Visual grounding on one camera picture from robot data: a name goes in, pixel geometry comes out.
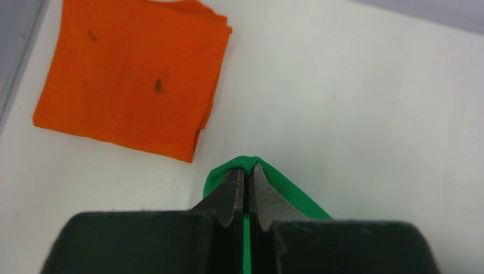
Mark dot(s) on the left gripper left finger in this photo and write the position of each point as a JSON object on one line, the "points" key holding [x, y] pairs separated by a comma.
{"points": [[208, 238]]}

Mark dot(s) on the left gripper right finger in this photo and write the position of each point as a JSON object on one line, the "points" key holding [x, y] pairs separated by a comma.
{"points": [[284, 240]]}

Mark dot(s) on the green t shirt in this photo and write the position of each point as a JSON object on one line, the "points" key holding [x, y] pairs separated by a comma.
{"points": [[294, 195]]}

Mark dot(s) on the folded orange t shirt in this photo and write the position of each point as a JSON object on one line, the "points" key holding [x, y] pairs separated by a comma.
{"points": [[138, 74]]}

